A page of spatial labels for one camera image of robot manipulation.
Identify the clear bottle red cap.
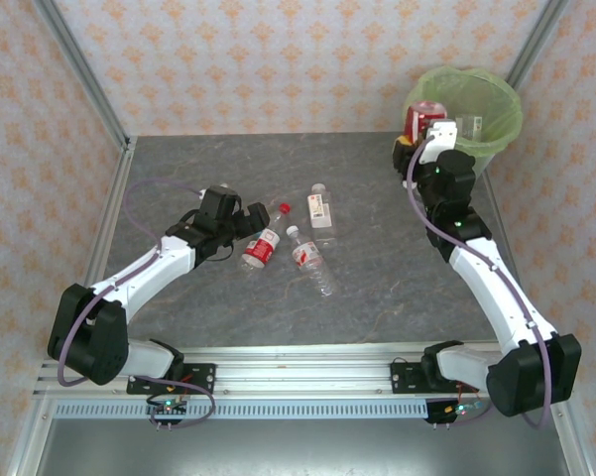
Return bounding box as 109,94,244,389
237,201,293,273

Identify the red can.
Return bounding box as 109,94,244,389
402,100,448,145

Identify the clear bottle white cap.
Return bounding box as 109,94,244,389
285,225,341,298

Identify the pale green bin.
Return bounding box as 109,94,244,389
463,143,500,179

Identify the bin with green bag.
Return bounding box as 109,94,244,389
402,65,525,156

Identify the clear bottle white barcode label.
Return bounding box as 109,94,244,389
305,182,339,249

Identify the clear plastic bottle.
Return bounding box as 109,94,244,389
454,114,486,143

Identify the small circuit board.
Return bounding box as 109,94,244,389
146,396,189,418
425,399,491,423

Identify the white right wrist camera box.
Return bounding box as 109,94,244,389
418,118,460,165

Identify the aluminium table side rail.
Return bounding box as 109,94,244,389
82,137,138,348

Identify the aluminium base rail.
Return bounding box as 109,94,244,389
32,343,507,399

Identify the aluminium frame post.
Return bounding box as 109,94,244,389
33,0,131,146
504,0,570,89

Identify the perforated metal cable duct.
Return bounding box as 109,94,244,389
53,400,480,421

